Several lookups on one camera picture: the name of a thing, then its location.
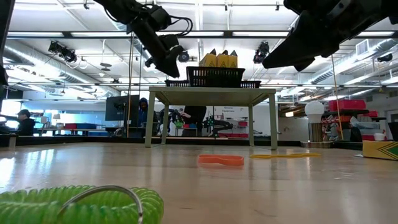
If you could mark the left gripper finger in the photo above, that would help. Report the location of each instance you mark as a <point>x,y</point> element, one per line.
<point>171,65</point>

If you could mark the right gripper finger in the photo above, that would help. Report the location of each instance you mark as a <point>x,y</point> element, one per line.
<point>308,43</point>

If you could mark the black plastic slotted basket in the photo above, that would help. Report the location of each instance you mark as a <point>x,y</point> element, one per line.
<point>214,77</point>
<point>252,84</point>
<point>175,84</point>

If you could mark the background black robot arm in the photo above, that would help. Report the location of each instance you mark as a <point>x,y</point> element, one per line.
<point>174,118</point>
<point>220,124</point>

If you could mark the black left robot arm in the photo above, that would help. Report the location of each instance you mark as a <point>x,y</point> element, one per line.
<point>124,9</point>

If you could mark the black ceiling spotlight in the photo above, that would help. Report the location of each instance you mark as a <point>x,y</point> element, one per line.
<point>261,53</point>
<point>62,51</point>

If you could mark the green perforated metal riser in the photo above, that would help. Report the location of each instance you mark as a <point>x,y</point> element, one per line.
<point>211,93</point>

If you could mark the person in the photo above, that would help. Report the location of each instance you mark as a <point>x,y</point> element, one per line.
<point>26,126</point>
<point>143,115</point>
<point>194,116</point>

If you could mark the white bulb table lamp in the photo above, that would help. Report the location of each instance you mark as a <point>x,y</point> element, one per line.
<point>314,110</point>

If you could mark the black computer monitor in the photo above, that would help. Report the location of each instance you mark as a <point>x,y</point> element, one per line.
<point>119,109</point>

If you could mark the red storage bin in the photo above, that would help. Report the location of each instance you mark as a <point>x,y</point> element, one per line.
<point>346,105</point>

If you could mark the red bin shelf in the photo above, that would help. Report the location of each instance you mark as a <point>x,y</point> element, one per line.
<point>242,123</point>

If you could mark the dark storage shelf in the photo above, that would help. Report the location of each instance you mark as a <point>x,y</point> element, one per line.
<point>354,133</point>

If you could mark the orange rubber band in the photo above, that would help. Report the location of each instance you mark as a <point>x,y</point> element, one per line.
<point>224,161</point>

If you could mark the yellow rubber band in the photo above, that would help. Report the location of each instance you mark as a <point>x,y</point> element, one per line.
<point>286,155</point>

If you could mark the white cup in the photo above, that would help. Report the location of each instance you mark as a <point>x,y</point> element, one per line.
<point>379,137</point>

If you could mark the black overhead camera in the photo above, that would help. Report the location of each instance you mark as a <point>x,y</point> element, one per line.
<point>185,57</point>

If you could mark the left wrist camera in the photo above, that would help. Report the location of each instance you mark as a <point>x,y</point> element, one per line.
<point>170,42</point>

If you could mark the black overhead frame bar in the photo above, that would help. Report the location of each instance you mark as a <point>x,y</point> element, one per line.
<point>248,34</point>

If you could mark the black ceiling camera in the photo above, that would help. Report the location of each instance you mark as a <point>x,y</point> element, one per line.
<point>385,58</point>

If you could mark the black aluminium table frame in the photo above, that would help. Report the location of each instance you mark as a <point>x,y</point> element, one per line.
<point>202,141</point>

